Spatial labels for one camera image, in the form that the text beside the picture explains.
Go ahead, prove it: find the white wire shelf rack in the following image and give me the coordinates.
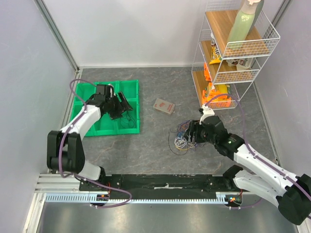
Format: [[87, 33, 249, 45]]
[[191, 0, 280, 110]]

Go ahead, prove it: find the purple thin cable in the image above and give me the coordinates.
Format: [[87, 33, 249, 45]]
[[170, 120, 195, 136]]

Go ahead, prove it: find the green spray bottle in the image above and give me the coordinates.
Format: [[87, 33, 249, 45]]
[[227, 0, 264, 50]]

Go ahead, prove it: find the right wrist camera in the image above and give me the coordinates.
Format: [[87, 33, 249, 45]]
[[199, 104, 215, 125]]

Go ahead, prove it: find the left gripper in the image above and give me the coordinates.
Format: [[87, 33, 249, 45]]
[[105, 91, 133, 120]]

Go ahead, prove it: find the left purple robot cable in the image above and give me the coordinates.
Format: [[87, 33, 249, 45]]
[[58, 79, 133, 209]]

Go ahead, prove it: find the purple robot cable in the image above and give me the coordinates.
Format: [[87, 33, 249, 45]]
[[204, 93, 311, 195], [58, 79, 133, 209]]

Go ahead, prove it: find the white snack package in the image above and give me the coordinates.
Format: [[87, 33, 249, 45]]
[[226, 58, 254, 71]]

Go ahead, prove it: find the white thin cable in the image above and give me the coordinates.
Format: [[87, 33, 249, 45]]
[[174, 136, 189, 148]]

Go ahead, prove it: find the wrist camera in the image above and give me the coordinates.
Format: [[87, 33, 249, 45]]
[[107, 84, 115, 98], [199, 104, 215, 125]]

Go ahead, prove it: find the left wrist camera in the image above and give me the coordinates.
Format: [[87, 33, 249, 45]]
[[107, 84, 115, 98]]

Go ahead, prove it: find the grey slotted cable duct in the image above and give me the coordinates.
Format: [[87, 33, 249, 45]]
[[45, 193, 228, 204]]

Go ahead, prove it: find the green compartment tray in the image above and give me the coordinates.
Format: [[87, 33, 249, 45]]
[[70, 80, 140, 137]]

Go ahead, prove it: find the small grey red box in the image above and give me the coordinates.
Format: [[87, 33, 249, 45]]
[[153, 98, 175, 115]]

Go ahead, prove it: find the orange snack box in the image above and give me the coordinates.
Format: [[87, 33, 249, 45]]
[[202, 82, 231, 108]]

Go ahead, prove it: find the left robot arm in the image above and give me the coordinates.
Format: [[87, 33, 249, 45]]
[[47, 84, 133, 191]]

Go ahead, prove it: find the yellow snack pack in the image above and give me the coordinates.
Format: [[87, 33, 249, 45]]
[[210, 84, 228, 101]]

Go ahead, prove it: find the yellow snack bag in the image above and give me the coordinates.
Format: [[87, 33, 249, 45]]
[[209, 46, 222, 65]]

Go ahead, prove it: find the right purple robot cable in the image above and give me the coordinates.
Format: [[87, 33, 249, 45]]
[[204, 93, 311, 195]]

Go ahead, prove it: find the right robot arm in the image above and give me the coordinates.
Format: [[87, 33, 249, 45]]
[[185, 116, 311, 225]]

